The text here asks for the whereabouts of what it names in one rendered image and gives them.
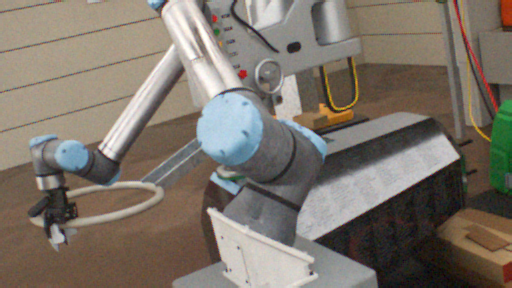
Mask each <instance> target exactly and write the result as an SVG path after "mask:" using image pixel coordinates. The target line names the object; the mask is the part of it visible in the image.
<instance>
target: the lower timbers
mask: <svg viewBox="0 0 512 288"><path fill-rule="evenodd" d="M457 216H458V217H460V218H463V219H466V220H468V221H470V222H476V223H478V224H480V225H483V226H486V227H488V228H490V229H493V230H494V229H496V230H498V231H500V232H503V233H506V234H507V235H510V236H512V220H510V219H508V218H504V217H501V216H498V215H494V214H491V213H489V214H488V213H485V212H481V211H479V210H475V209H472V208H468V209H466V210H464V211H462V212H460V213H459V214H458V215H457ZM415 255H417V256H418V257H420V258H422V259H423V260H425V261H427V262H431V263H432V264H433V265H435V266H437V267H439V268H441V269H442V270H445V271H447V272H449V273H451V274H452V275H454V276H455V277H457V278H458V277H459V278H461V279H462V280H464V281H466V282H467V283H469V284H470V285H471V284H472V285H474V286H476V287H477V288H512V279H511V280H510V281H509V282H507V283H505V284H502V283H499V282H497V281H495V280H493V279H491V278H490V277H486V276H484V275H482V274H481V273H479V272H477V271H475V270H471V269H470V268H468V267H466V266H464V265H462V264H461V263H459V264H458V263H456V262H454V261H452V260H450V259H449V258H447V257H445V256H441V255H439V254H437V253H436V252H434V251H432V250H430V249H428V248H424V247H423V248H422V249H421V250H419V251H418V252H416V253H415Z"/></svg>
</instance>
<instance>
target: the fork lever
mask: <svg viewBox="0 0 512 288"><path fill-rule="evenodd" d="M259 98H260V99H261V101H262V103H263V104H264V106H265V108H266V110H267V111H269V110H270V109H271V108H272V107H274V106H273V104H272V99H271V96H268V97H264V95H263V94H261V93H260V96H259ZM282 100H283V99H282V96H277V97H276V102H277V103H281V102H282ZM209 157H210V156H209V155H207V154H206V153H205V152H204V151H203V150H202V149H201V146H200V145H199V143H198V140H197V137H196V138H195V139H194V140H193V141H192V142H191V143H189V144H188V145H187V146H185V147H184V148H182V149H180V150H178V151H177V152H176V153H174V154H173V156H171V157H170V158H168V159H167V160H166V161H164V162H163V163H162V164H160V165H159V166H158V167H157V168H156V169H154V170H153V171H152V172H150V173H149V174H148V175H146V176H144V177H143V178H142V179H141V182H142V183H144V182H152V183H154V185H155V187H157V186H162V188H163V190H164V191H165V190H166V189H169V188H170V187H172V186H173V185H174V184H176V183H177V182H178V180H180V179H181V178H182V177H184V176H185V175H186V174H187V173H189V172H190V171H191V170H193V169H194V168H195V167H197V166H198V164H199V163H201V162H203V161H205V160H206V159H207V158H209Z"/></svg>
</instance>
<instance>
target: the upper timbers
mask: <svg viewBox="0 0 512 288"><path fill-rule="evenodd" d="M474 223H476V222H470V221H468V220H466V219H463V218H460V217H458V216H456V217H455V218H454V219H453V220H452V222H451V223H450V225H451V226H454V227H457V228H460V229H461V228H463V227H465V226H468V225H471V224H474ZM476 225H478V226H480V227H482V228H484V229H486V230H487V231H488V232H492V233H494V234H496V235H497V236H499V237H500V238H502V239H504V240H507V241H509V242H511V245H509V246H507V247H504V248H501V249H499V250H497V251H494V252H491V251H490V250H488V249H485V248H483V247H481V245H479V244H477V243H476V242H474V241H471V240H470V239H468V238H466V237H464V238H462V239H460V240H458V241H457V242H456V243H454V244H451V243H449V242H446V241H443V240H442V239H441V240H439V239H436V238H434V239H433V240H432V241H431V242H429V243H428V244H427V245H426V246H424V248H428V249H430V250H432V251H434V252H436V253H437V254H439V255H441V256H445V257H447V258H449V259H450V260H452V261H454V262H456V263H458V264H459V263H461V264H462V265H464V266H466V267H468V268H470V269H471V270H475V271H477V272H479V273H481V274H482V275H484V276H486V277H490V278H491V279H493V280H495V281H497V282H499V283H502V284H505V283H507V282H509V281H510V280H511V279H512V236H510V235H507V234H506V233H503V232H500V231H498V230H496V229H494V230H493V229H490V228H488V227H486V226H483V225H480V224H478V223H476Z"/></svg>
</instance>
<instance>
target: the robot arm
mask: <svg viewBox="0 0 512 288"><path fill-rule="evenodd" d="M148 5H149V6H150V7H151V10H155V11H156V12H158V13H159V15H160V17H161V21H162V23H163V24H164V25H165V26H166V28H167V30H168V32H169V34H170V38H171V40H172V42H173V43H172V44H171V45H170V46H169V47H168V48H167V50H166V51H165V53H164V55H163V57H162V58H161V59H160V61H159V62H158V63H157V65H156V66H155V68H154V69H153V70H152V72H151V73H150V74H149V76H148V77H147V78H146V80H145V81H144V83H143V84H142V87H141V88H140V89H139V91H138V92H137V94H136V95H135V96H134V98H133V99H131V101H130V102H129V103H128V105H127V108H126V109H125V110H124V112H123V113H122V114H121V116H120V117H119V119H118V120H117V121H116V123H115V125H114V127H113V128H112V129H111V131H110V132H109V133H108V134H107V135H106V137H105V139H104V141H103V142H102V144H100V145H99V146H98V148H97V149H96V152H93V151H91V150H88V149H87V148H86V147H85V146H84V145H83V144H82V143H80V142H78V141H76V140H58V136H57V134H54V133H53V134H48V135H44V136H39V137H36V138H33V139H31V140H30V142H29V144H30V150H31V158H32V163H33V167H34V171H35V177H36V181H37V185H38V189H40V190H42V192H43V194H45V195H47V194H48V196H46V197H44V198H42V199H41V200H40V201H39V202H38V203H36V205H35V206H33V207H32V208H30V209H29V211H28V212H27V213H28V214H29V216H30V217H31V218H33V217H37V216H39V215H40V214H41V213H42V212H44V217H43V219H44V230H45V233H46V235H47V238H48V239H49V241H50V243H51V244H52V246H53V248H54V249H55V250H56V251H59V245H58V243H60V242H63V241H64V242H65V243H66V244H67V245H70V244H69V236H72V235H75V234H76V233H77V229H76V228H69V229H60V230H61V234H60V233H59V230H58V226H57V225H56V224H55V225H53V224H54V223H58V224H65V222H68V221H70V220H73V219H76V217H79V214H78V210H77V205H76V202H68V198H67V192H66V191H68V190H69V187H64V185H65V183H66V180H65V176H64V171H68V172H70V173H72V174H75V175H77V176H81V177H82V178H85V179H87V180H90V181H92V182H94V183H95V184H97V185H101V186H109V187H111V186H112V185H113V184H115V183H116V182H117V181H118V179H119V178H120V173H121V166H120V164H121V163H122V161H123V159H124V157H125V156H126V155H127V153H128V151H129V149H130V148H131V147H132V145H133V144H134V142H135V141H136V140H137V138H138V137H139V135H140V134H141V133H142V131H143V130H144V128H145V127H146V126H147V124H148V123H149V122H150V120H151V119H152V117H153V115H154V113H155V112H156V111H157V109H158V108H159V107H160V105H161V104H162V102H163V101H164V100H165V98H166V97H167V96H168V94H169V93H170V92H171V90H172V89H173V87H174V85H175V83H176V82H177V81H178V79H180V77H181V76H182V75H183V73H184V72H185V71H186V72H187V73H188V75H189V77H190V79H191V81H192V83H193V85H194V87H195V89H196V94H197V96H198V98H199V100H200V102H201V104H202V106H203V110H202V112H201V113H202V114H201V118H199V119H198V123H197V128H196V134H197V140H198V143H199V145H200V146H201V149H202V150H203V151H204V152H205V153H206V154H207V155H209V156H210V157H211V158H212V159H213V160H215V161H216V162H218V163H220V164H223V165H225V166H227V167H229V168H230V169H232V170H234V171H236V172H238V173H240V174H242V175H243V176H245V177H247V178H249V179H248V181H247V183H246V185H245V187H244V189H243V191H241V192H240V193H239V194H238V195H237V196H236V197H235V198H234V199H233V200H232V201H231V202H230V203H229V204H228V205H227V206H226V207H225V209H224V211H223V213H222V215H223V216H224V217H226V218H228V219H230V220H232V221H234V222H236V223H238V224H240V225H242V226H245V225H247V226H249V227H250V228H249V229H250V230H252V231H254V232H256V233H258V234H260V235H262V236H265V237H267V238H269V239H272V240H275V241H278V242H280V243H282V244H285V245H287V246H289V247H293V245H294V243H295V241H296V234H297V223H298V216H299V213H300V211H301V210H302V208H303V206H304V204H305V201H306V199H307V197H308V195H309V193H310V191H311V189H312V186H313V184H314V182H315V180H316V178H317V176H318V173H319V171H320V169H321V167H322V165H323V164H324V161H325V157H326V154H327V151H328V147H327V144H326V143H325V141H323V139H322V138H320V137H319V136H318V135H317V134H315V133H314V132H312V131H311V130H309V129H307V128H306V127H301V126H299V124H296V123H294V122H292V121H289V120H285V119H279V120H275V119H274V118H273V117H272V116H271V115H270V114H269V113H268V111H267V110H266V108H265V106H264V104H263V103H262V101H261V99H260V98H259V96H258V95H257V93H256V92H255V91H254V90H252V89H250V88H247V87H244V85H243V83H242V82H241V80H240V78H239V76H238V75H237V73H236V71H235V69H234V68H233V66H232V64H231V63H230V61H229V59H228V57H227V56H226V54H225V52H224V50H222V48H221V46H220V44H219V43H218V41H217V37H216V36H215V34H214V32H213V17H212V13H211V10H210V8H209V6H208V3H207V2H206V1H205V0H148ZM63 170H64V171H63ZM74 207H75V208H76V212H77V213H75V210H74Z"/></svg>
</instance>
